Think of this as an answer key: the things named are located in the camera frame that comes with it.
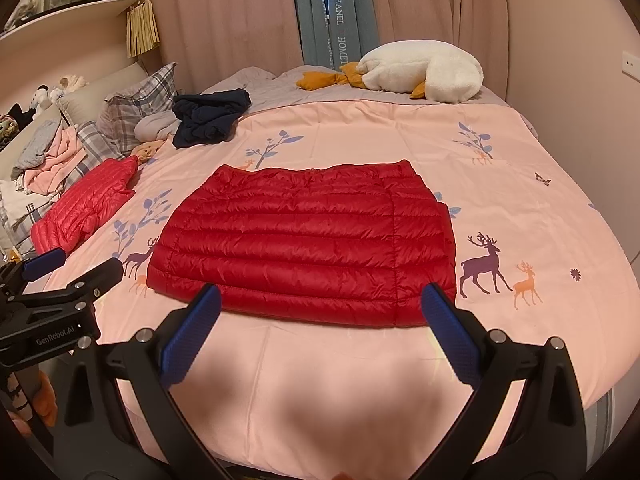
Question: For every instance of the grey cloth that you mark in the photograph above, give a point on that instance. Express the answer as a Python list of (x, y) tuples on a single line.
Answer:
[(155, 127)]

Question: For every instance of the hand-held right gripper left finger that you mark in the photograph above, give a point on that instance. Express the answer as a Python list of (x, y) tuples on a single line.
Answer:
[(192, 330)]

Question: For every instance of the white wall socket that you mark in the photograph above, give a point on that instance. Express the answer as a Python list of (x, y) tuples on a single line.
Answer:
[(629, 65)]

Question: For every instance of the plaid pillow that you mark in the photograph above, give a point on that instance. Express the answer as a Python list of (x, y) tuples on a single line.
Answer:
[(135, 100), (95, 145)]

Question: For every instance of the black and white plush toy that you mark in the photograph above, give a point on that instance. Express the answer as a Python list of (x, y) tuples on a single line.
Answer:
[(42, 97)]

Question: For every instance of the person's left hand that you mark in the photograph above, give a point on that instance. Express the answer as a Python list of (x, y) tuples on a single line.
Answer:
[(44, 392)]

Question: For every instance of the pink deer-print duvet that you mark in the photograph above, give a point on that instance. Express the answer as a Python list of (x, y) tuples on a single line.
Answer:
[(525, 210)]

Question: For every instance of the folded red down jacket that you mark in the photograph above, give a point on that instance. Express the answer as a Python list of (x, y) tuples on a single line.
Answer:
[(80, 205)]

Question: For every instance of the striped mattress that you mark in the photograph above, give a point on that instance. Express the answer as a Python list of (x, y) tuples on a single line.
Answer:
[(602, 410)]

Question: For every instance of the pink clothes pile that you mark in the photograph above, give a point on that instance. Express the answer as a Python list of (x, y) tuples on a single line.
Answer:
[(55, 160)]

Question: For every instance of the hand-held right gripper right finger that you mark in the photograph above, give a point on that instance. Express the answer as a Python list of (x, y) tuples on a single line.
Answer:
[(450, 335)]

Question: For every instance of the grey bed sheet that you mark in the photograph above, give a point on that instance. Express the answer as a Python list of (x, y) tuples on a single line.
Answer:
[(280, 85)]

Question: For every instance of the small orange plush doll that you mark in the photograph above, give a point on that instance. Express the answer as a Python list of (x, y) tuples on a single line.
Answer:
[(147, 150)]

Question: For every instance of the grey garment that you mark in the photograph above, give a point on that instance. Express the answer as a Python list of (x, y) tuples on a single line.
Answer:
[(37, 147)]

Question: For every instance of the white wall shelf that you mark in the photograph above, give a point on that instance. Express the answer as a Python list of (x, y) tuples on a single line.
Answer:
[(75, 15)]

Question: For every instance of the navy garment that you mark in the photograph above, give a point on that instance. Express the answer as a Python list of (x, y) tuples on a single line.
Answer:
[(210, 115)]

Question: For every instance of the white printed cloth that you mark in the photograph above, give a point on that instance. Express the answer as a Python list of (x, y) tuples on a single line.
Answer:
[(15, 205)]

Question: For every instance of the white goose plush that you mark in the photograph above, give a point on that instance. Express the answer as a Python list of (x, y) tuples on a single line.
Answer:
[(425, 70)]

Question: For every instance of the beige plush toy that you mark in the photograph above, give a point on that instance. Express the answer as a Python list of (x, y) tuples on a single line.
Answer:
[(72, 82)]

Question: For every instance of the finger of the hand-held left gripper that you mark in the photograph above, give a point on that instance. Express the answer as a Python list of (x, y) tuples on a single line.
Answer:
[(95, 275), (45, 262)]

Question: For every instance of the red down jacket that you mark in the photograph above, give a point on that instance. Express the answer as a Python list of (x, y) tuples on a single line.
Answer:
[(300, 240), (80, 205)]

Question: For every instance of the beige pillow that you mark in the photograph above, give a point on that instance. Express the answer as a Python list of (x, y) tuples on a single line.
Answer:
[(100, 85)]

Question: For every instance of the blue curtain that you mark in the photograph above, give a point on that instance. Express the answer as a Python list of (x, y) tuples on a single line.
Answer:
[(345, 10)]

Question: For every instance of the pink curtain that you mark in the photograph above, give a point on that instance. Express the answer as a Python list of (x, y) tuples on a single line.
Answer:
[(440, 5), (225, 20)]

